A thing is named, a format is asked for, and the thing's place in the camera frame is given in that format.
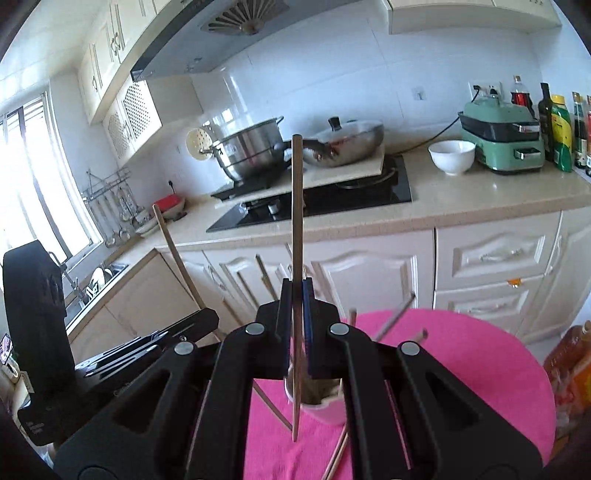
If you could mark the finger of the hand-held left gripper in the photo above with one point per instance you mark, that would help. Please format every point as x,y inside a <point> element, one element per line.
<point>184,325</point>

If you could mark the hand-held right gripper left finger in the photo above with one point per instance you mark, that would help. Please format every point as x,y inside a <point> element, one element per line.
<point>287,300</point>

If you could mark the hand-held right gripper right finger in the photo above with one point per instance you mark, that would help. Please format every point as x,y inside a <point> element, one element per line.
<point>308,300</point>

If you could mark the row of wooden chopsticks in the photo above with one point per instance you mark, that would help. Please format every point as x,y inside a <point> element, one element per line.
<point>178,254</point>

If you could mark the brown wooden chopstick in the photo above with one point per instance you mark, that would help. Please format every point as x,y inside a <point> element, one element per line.
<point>297,207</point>

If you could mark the pale pink plastic cup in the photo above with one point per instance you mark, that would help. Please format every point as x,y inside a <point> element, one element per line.
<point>323,410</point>

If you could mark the kitchen sink with faucet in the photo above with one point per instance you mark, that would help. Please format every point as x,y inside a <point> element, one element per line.
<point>92,286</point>

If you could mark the black glass gas stove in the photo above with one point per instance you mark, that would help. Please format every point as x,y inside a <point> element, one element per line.
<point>360,198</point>

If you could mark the red lidded container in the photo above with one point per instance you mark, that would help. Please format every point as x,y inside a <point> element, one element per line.
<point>167,203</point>

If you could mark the metal utensil rack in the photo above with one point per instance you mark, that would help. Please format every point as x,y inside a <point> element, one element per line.
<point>111,207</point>

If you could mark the kitchen window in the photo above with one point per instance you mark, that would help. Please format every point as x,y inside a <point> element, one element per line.
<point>37,184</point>

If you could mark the stainless steel stock pot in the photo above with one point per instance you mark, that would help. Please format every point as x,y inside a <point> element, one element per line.
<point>249,152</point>

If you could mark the steel wok with lid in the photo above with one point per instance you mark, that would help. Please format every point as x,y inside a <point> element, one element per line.
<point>351,143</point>

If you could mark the round pink table cloth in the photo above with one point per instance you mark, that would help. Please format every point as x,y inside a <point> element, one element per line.
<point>461,369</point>

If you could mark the white perforated steamer plate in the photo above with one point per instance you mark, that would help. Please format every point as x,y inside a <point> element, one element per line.
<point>197,144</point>

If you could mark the white ceramic bowl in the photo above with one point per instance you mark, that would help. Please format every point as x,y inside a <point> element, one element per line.
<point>451,159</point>

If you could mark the green electric grill appliance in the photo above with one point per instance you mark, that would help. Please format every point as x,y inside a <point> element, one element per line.
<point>501,134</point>

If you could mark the grey range hood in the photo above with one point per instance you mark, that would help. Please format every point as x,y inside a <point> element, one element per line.
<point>194,50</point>

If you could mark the yellow cooking oil bottle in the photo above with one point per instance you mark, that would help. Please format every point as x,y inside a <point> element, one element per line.
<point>570,360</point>

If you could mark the red cola bottle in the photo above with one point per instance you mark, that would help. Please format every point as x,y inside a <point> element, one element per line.
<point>521,94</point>

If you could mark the dark olive oil bottle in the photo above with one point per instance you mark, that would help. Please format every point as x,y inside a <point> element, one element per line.
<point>545,120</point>

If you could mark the green bottle with yellow cap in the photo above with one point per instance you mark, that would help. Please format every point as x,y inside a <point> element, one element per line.
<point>562,138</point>

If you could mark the dark sauce bottle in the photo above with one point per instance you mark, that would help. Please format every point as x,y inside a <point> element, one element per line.
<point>580,134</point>

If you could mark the white wall switch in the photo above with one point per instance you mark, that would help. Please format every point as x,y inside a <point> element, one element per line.
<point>419,94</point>

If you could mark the white wall outlet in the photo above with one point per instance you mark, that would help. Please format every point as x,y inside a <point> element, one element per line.
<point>485,90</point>

